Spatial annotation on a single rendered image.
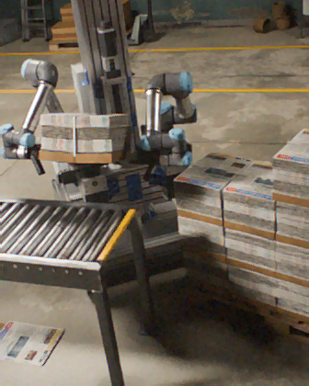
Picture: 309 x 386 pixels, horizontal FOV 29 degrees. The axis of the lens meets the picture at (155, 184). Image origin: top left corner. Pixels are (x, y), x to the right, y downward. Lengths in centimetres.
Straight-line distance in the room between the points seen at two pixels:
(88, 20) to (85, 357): 186
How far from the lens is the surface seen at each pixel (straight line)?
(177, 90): 313
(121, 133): 296
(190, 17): 977
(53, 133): 295
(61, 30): 938
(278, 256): 304
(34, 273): 275
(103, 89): 351
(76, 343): 346
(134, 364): 327
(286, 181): 280
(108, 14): 348
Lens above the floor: 227
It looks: 28 degrees down
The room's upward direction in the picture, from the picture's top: 7 degrees counter-clockwise
